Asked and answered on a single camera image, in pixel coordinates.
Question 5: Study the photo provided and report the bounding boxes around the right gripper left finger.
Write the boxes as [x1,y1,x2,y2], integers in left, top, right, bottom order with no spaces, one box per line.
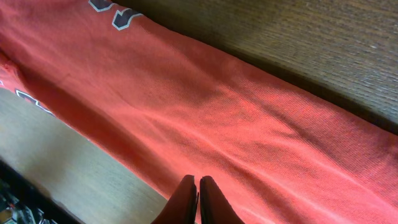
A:
[151,175,198,224]

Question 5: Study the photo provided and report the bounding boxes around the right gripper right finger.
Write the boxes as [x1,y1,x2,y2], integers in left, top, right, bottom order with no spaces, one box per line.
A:
[200,175,244,224]

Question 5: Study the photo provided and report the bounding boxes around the orange-red t-shirt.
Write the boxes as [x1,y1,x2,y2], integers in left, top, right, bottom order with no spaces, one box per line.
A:
[1,1,397,223]

